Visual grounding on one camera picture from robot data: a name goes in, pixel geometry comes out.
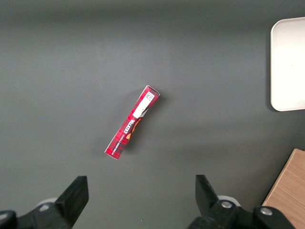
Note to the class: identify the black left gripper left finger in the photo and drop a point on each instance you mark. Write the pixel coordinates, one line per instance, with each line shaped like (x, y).
(69, 205)

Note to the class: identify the beige plastic tray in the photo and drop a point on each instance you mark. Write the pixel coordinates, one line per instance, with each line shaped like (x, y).
(288, 64)

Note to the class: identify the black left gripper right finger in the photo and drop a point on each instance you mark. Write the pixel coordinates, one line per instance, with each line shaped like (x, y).
(214, 214)

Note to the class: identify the red cookie box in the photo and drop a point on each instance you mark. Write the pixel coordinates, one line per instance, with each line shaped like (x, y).
(133, 121)

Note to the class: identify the wooden drawer cabinet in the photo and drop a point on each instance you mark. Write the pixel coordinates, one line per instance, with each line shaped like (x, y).
(288, 190)

